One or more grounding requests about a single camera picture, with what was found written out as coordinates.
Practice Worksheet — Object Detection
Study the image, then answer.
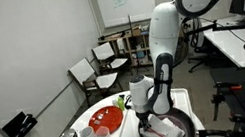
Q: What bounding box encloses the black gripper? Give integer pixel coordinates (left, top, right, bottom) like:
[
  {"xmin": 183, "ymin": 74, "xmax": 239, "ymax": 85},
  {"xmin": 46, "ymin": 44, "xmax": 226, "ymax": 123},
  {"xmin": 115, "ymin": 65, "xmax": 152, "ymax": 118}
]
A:
[{"xmin": 135, "ymin": 108, "xmax": 155, "ymax": 134}]

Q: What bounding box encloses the white small bottle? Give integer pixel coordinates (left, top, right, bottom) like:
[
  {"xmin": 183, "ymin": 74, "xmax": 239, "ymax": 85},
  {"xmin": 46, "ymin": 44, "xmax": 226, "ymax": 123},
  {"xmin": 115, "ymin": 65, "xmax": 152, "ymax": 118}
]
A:
[{"xmin": 111, "ymin": 98, "xmax": 120, "ymax": 110}]

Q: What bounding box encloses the red round plate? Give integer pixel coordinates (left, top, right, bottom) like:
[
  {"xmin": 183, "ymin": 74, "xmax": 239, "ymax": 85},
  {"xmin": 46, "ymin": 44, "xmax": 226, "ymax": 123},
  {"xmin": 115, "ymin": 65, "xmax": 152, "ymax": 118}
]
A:
[{"xmin": 85, "ymin": 103, "xmax": 127, "ymax": 137}]

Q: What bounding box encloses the white seat wooden chair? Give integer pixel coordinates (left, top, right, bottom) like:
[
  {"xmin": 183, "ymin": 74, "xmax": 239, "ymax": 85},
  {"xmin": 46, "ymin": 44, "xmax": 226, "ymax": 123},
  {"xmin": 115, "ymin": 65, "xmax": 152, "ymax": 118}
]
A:
[
  {"xmin": 65, "ymin": 51, "xmax": 126, "ymax": 110},
  {"xmin": 91, "ymin": 37, "xmax": 134, "ymax": 81}
]

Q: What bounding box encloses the white office desk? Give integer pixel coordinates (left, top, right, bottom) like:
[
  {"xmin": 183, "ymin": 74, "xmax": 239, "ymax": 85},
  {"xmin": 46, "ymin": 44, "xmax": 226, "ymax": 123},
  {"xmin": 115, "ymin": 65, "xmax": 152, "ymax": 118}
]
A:
[{"xmin": 199, "ymin": 12, "xmax": 245, "ymax": 76}]

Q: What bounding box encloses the cluttered wooden desk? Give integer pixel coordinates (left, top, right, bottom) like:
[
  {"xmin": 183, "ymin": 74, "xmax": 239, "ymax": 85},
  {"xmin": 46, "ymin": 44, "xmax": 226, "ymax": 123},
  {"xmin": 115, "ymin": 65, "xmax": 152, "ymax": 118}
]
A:
[{"xmin": 95, "ymin": 21, "xmax": 164, "ymax": 75}]

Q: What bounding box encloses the black rolling office chair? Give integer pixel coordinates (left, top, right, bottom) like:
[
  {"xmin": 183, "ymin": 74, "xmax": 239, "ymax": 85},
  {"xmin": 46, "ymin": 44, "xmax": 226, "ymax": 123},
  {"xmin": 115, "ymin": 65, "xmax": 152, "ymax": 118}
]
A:
[{"xmin": 178, "ymin": 15, "xmax": 220, "ymax": 75}]

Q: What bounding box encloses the red striped white towel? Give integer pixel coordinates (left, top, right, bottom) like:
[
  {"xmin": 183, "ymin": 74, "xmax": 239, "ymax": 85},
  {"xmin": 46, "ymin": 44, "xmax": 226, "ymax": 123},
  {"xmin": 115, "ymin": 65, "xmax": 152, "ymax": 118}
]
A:
[{"xmin": 136, "ymin": 108, "xmax": 187, "ymax": 137}]

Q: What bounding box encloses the green squeeze bottle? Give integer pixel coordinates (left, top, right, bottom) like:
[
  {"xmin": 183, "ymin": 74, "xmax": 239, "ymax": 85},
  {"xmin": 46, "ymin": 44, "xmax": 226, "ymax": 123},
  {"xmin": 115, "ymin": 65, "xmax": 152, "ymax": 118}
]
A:
[{"xmin": 115, "ymin": 94, "xmax": 127, "ymax": 113}]

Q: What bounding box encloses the black wall holder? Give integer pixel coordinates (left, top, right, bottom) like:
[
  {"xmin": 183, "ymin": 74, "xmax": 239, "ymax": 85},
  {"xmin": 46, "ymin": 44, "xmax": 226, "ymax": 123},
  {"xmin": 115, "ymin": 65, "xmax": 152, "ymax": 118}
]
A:
[{"xmin": 0, "ymin": 108, "xmax": 41, "ymax": 137}]

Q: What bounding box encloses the white mug red print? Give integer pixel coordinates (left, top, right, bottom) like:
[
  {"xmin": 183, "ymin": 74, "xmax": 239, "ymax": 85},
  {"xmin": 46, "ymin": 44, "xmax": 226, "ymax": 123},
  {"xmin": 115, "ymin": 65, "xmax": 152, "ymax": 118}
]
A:
[{"xmin": 77, "ymin": 124, "xmax": 98, "ymax": 137}]

